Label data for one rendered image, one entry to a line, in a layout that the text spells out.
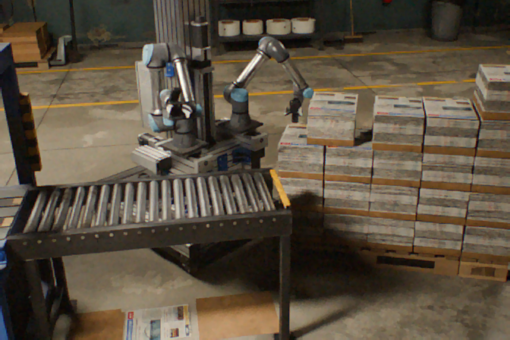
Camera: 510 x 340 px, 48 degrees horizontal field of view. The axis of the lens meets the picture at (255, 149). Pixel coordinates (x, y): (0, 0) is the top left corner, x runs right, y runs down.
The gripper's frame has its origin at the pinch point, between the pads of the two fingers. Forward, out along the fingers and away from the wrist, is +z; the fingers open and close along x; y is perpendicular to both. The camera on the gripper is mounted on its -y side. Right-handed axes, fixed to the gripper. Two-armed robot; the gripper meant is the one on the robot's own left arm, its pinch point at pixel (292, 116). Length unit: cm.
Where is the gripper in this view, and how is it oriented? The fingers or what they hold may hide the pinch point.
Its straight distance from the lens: 394.5
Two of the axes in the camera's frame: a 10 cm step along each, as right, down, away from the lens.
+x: 9.8, 0.6, -1.8
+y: -0.1, -9.2, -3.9
